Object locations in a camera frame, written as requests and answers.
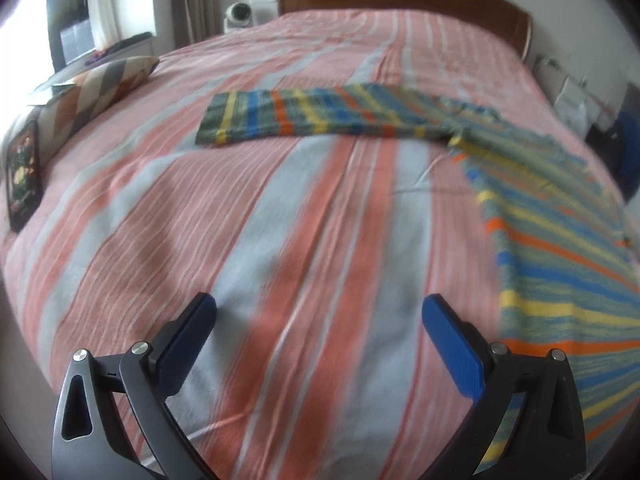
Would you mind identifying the white side desk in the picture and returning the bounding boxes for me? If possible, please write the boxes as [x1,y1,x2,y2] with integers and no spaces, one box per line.
[534,54,618,111]

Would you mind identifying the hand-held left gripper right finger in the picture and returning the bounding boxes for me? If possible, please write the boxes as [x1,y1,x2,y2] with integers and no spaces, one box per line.
[421,294,587,480]

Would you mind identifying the striped brown grey pillow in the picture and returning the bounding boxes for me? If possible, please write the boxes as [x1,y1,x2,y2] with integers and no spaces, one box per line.
[0,56,161,171]

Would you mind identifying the window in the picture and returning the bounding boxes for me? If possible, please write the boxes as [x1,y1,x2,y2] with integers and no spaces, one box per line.
[0,0,96,86]

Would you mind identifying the black smartphone with lit screen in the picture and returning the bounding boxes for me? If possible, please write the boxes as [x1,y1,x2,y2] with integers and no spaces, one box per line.
[4,120,43,233]

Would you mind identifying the white sheer curtain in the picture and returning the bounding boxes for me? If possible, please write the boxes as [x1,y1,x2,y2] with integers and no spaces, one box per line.
[85,0,123,51]

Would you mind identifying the dark clothes on windowsill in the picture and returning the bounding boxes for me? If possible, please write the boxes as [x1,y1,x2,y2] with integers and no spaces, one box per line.
[85,32,153,66]

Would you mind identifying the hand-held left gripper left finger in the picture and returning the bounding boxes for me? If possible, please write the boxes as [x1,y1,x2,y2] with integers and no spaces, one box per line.
[50,291,218,480]

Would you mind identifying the blue cloth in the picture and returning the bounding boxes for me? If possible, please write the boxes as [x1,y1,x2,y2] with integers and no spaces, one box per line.
[615,110,640,201]

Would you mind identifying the multicolour striped knit sweater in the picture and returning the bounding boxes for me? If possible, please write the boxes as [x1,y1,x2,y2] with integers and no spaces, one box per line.
[195,82,640,476]

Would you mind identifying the beige curtain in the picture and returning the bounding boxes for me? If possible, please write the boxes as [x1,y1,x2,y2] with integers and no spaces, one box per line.
[170,0,223,51]

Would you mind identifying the bed with striped cover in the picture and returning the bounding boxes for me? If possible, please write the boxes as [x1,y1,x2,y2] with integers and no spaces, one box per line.
[0,7,640,480]

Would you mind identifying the white plastic bag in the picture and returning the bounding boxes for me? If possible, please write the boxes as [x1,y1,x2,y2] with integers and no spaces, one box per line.
[552,77,591,131]

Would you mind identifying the white security camera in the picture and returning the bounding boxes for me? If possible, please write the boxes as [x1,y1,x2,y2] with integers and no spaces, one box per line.
[223,2,256,33]

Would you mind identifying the smartphone with pale case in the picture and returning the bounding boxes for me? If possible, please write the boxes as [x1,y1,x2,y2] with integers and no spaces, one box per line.
[27,80,76,107]

